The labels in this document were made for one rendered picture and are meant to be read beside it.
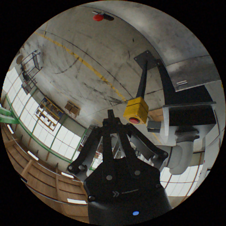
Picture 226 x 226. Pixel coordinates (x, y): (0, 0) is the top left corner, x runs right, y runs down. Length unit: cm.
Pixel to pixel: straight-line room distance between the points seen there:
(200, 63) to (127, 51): 97
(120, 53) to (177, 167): 130
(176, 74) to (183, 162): 44
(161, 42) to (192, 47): 9
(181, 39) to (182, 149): 49
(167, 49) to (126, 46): 91
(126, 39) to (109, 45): 26
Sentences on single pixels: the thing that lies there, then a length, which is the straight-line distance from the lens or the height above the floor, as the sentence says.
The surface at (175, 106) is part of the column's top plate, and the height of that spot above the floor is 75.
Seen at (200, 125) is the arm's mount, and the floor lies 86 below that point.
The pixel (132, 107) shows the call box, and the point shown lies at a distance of 31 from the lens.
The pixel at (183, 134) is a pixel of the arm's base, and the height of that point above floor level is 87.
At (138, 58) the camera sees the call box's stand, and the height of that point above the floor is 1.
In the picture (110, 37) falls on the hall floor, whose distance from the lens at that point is 115.
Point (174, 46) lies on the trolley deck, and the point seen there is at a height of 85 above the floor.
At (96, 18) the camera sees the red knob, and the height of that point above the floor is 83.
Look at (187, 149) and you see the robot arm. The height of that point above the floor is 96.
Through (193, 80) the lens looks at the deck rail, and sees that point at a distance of 20.
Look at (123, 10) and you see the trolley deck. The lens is 23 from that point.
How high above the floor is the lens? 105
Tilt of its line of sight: 27 degrees down
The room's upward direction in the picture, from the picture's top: 154 degrees counter-clockwise
